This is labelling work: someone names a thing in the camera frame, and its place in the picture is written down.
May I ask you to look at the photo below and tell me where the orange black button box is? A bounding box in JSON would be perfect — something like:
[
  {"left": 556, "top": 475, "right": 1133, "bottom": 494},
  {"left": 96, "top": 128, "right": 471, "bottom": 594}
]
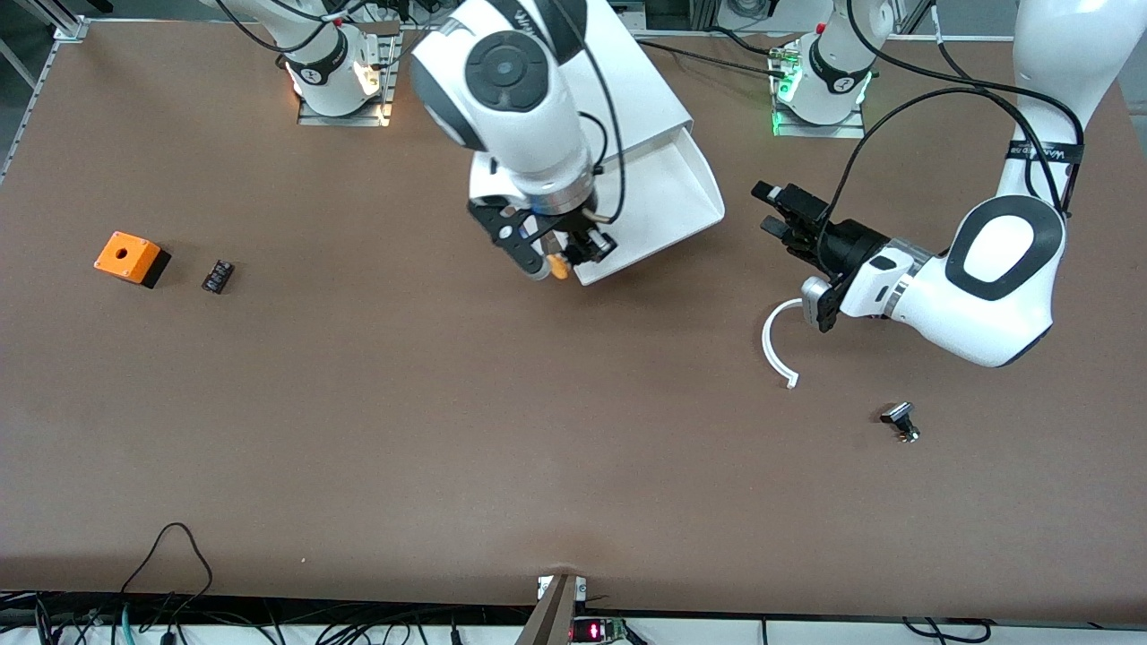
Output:
[{"left": 93, "top": 231, "right": 172, "bottom": 289}]

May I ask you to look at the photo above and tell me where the white curved plastic arc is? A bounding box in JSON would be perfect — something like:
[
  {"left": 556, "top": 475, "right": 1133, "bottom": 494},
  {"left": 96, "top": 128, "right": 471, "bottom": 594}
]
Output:
[{"left": 762, "top": 298, "right": 805, "bottom": 391}]

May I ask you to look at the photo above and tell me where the red lit electronic device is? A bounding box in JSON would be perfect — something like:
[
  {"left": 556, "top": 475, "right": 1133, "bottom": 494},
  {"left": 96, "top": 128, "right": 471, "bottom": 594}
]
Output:
[{"left": 572, "top": 616, "right": 630, "bottom": 644}]

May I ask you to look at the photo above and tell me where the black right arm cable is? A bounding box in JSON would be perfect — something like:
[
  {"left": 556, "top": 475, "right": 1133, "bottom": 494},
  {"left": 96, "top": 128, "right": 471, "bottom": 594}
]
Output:
[{"left": 556, "top": 0, "right": 628, "bottom": 225}]

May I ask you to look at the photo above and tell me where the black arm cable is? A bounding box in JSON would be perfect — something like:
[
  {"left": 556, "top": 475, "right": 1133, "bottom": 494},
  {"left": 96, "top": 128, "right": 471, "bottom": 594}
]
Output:
[
  {"left": 556, "top": 0, "right": 628, "bottom": 225},
  {"left": 829, "top": 0, "right": 1087, "bottom": 236}
]

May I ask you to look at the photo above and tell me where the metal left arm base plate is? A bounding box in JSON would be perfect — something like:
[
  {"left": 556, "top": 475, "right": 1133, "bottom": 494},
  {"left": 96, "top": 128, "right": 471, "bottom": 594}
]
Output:
[{"left": 771, "top": 49, "right": 867, "bottom": 139}]

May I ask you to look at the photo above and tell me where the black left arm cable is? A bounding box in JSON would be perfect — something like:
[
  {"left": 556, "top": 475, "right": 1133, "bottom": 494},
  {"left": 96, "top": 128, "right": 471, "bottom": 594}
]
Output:
[{"left": 829, "top": 0, "right": 1087, "bottom": 236}]

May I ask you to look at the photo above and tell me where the black headed switch part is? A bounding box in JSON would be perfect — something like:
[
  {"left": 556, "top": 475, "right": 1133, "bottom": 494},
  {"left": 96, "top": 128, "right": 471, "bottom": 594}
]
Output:
[{"left": 879, "top": 402, "right": 922, "bottom": 444}]

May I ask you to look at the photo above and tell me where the black cable on table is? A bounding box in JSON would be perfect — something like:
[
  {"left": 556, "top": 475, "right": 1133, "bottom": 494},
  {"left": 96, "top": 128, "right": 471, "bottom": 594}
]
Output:
[{"left": 634, "top": 38, "right": 780, "bottom": 71}]

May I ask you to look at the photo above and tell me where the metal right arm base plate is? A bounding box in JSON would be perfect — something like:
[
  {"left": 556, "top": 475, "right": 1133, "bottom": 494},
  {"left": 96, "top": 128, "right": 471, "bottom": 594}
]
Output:
[{"left": 298, "top": 22, "right": 401, "bottom": 127}]

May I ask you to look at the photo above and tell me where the wooden post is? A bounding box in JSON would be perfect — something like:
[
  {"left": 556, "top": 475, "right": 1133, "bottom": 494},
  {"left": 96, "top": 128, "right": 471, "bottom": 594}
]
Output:
[{"left": 513, "top": 573, "right": 579, "bottom": 645}]

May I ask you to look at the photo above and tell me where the black looped cable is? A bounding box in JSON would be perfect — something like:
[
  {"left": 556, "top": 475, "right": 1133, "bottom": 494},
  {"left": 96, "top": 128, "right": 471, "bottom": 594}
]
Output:
[{"left": 119, "top": 522, "right": 216, "bottom": 619}]

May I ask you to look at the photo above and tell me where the aluminium frame profile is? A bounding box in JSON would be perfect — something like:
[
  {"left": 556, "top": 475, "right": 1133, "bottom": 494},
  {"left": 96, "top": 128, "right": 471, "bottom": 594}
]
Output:
[{"left": 31, "top": 0, "right": 91, "bottom": 41}]

